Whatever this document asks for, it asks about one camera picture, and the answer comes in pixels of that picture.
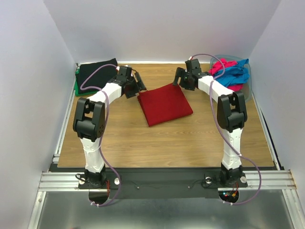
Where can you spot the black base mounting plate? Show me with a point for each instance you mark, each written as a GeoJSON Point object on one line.
{"type": "Point", "coordinates": [163, 183]}

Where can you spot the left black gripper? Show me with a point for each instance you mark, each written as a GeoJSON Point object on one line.
{"type": "Point", "coordinates": [139, 86]}

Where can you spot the blue t-shirt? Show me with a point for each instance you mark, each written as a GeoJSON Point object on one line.
{"type": "Point", "coordinates": [235, 73]}

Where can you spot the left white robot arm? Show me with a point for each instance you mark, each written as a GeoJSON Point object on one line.
{"type": "Point", "coordinates": [91, 117]}

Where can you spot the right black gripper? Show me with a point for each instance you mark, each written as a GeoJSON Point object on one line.
{"type": "Point", "coordinates": [182, 78]}

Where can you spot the pink t-shirt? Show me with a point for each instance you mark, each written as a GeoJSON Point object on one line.
{"type": "Point", "coordinates": [221, 65]}

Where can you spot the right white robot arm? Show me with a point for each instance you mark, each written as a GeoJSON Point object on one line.
{"type": "Point", "coordinates": [230, 117]}

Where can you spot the folded black t-shirt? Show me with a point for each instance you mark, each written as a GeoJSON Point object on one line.
{"type": "Point", "coordinates": [100, 78]}

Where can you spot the folded green t-shirt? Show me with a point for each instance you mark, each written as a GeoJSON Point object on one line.
{"type": "Point", "coordinates": [80, 76]}

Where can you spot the aluminium frame rail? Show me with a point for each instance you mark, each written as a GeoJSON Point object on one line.
{"type": "Point", "coordinates": [54, 181]}

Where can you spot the grey plastic basket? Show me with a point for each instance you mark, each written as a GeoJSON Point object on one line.
{"type": "Point", "coordinates": [247, 90]}

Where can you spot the red t-shirt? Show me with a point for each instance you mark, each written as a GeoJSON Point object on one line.
{"type": "Point", "coordinates": [164, 104]}

